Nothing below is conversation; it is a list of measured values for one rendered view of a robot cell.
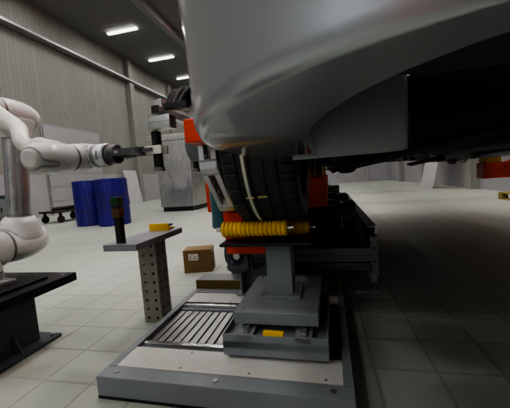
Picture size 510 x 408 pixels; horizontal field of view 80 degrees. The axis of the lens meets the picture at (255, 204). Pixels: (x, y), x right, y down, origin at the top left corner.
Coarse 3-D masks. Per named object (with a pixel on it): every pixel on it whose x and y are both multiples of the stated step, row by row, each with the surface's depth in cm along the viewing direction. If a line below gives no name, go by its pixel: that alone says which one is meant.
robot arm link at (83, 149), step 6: (72, 144) 113; (78, 144) 115; (84, 144) 117; (90, 144) 119; (78, 150) 112; (84, 150) 115; (84, 156) 114; (84, 162) 115; (90, 162) 116; (78, 168) 114; (84, 168) 117; (90, 168) 118
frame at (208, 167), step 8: (200, 152) 99; (216, 152) 99; (200, 160) 99; (208, 160) 98; (216, 160) 98; (200, 168) 99; (208, 168) 99; (216, 168) 98; (208, 176) 102; (216, 176) 101; (208, 184) 105; (216, 184) 109; (224, 184) 105; (216, 192) 108; (224, 192) 107; (216, 200) 111; (224, 200) 114; (224, 208) 114; (232, 208) 114
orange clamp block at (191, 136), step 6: (186, 120) 89; (192, 120) 89; (186, 126) 90; (192, 126) 89; (186, 132) 90; (192, 132) 89; (186, 138) 90; (192, 138) 90; (198, 138) 89; (198, 144) 96; (204, 144) 97
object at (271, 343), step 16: (320, 320) 115; (224, 336) 106; (240, 336) 104; (256, 336) 103; (272, 336) 102; (288, 336) 105; (304, 336) 100; (320, 336) 103; (224, 352) 106; (240, 352) 105; (256, 352) 103; (272, 352) 102; (288, 352) 101; (304, 352) 99; (320, 352) 98
